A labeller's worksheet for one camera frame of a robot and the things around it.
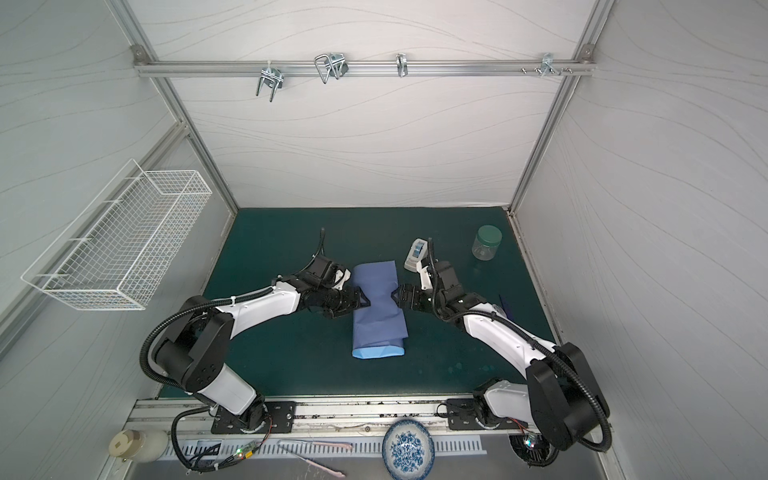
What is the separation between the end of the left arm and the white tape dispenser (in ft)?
0.81

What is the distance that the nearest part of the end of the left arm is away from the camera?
2.38 feet

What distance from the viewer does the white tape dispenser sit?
3.39 ft
